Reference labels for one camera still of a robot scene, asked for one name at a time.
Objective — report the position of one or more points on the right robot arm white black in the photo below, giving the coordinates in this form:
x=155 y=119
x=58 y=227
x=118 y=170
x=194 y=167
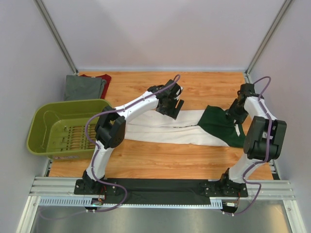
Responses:
x=263 y=142

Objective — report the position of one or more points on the left aluminium frame post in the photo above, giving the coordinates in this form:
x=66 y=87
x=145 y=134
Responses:
x=50 y=24

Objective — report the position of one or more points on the aluminium frame post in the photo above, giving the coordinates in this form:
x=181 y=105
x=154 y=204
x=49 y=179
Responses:
x=271 y=31
x=50 y=24

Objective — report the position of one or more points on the green plastic basket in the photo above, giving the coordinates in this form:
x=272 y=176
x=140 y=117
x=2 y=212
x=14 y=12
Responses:
x=58 y=129

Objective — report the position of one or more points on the white and green t-shirt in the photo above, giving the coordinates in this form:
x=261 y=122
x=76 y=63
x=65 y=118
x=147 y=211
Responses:
x=208 y=127

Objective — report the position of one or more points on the folded red t-shirt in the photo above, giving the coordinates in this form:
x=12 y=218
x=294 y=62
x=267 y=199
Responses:
x=106 y=79

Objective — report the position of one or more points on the folded grey t-shirt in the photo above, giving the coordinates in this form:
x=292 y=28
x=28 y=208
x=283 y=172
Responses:
x=83 y=88

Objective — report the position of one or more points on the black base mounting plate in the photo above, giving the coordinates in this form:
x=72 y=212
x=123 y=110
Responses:
x=162 y=191

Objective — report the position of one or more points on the right aluminium frame post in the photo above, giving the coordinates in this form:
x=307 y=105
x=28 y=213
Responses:
x=271 y=31

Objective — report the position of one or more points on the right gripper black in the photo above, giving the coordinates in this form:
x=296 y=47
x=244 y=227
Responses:
x=238 y=119

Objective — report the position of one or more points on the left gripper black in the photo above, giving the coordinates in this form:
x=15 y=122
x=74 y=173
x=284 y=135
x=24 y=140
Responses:
x=171 y=113

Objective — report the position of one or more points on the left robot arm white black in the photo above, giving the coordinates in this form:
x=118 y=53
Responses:
x=111 y=126

